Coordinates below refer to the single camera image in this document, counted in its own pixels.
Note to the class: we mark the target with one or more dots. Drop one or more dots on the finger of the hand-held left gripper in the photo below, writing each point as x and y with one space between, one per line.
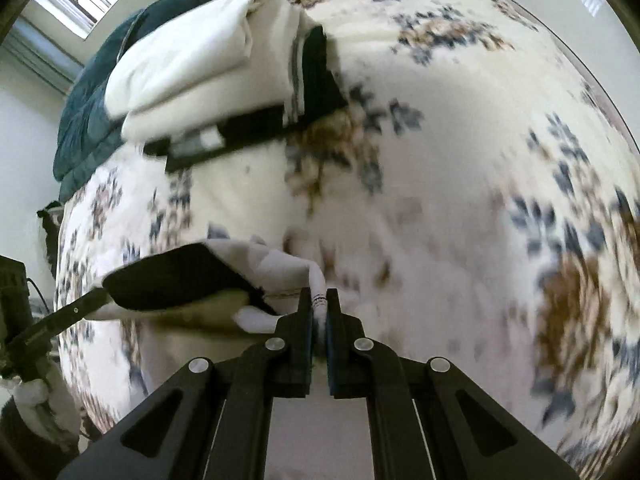
65 317

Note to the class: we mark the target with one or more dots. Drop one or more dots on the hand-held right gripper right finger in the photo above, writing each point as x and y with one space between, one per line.
330 340

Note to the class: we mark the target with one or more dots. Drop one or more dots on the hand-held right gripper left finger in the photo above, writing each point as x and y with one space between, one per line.
306 332

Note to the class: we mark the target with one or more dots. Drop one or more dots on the black folded garment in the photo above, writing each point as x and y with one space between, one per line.
320 85

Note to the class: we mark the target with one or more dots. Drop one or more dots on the dark bag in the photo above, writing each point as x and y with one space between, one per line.
50 240

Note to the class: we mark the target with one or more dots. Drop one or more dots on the black and white small garment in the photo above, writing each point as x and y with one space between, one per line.
175 280

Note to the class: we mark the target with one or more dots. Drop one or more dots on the floral printed blanket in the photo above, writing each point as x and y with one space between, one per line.
450 160

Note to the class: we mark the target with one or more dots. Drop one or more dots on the dark teal quilt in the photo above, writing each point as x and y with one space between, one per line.
85 125

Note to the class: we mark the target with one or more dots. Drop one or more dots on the person's left hand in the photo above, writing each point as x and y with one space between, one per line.
47 405

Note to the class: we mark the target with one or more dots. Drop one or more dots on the white folded garment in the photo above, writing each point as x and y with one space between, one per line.
190 45

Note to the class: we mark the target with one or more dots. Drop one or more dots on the cream folded garment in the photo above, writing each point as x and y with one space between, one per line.
240 90

